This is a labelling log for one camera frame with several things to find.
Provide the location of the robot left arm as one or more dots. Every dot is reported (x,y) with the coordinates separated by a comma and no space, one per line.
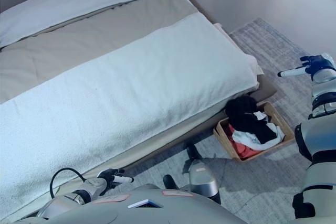
(86,190)

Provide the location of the wicker laundry basket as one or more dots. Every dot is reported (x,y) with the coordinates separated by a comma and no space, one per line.
(284,129)

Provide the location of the grey rug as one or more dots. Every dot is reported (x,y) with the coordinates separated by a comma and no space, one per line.
(262,51)

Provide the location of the silver robot torso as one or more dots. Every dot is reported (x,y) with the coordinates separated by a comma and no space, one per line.
(131,211)

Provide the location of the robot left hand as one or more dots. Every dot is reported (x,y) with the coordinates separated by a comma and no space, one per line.
(111,176)

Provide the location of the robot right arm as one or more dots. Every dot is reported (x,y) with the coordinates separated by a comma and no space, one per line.
(317,140)

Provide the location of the black garment with white label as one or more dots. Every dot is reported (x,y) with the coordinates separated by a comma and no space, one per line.
(244,119)

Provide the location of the robot right leg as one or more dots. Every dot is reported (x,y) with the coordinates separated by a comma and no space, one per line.
(203,179)

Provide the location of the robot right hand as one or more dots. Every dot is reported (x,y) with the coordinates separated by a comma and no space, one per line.
(319,62)

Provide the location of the white printed garment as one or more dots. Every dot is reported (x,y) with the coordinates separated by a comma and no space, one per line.
(252,141)

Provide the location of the beige duvet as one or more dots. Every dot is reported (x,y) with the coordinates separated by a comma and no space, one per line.
(78,43)

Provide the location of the tan bed frame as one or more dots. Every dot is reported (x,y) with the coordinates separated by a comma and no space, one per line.
(265,90)

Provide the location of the orange garment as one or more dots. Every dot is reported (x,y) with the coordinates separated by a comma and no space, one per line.
(242,150)

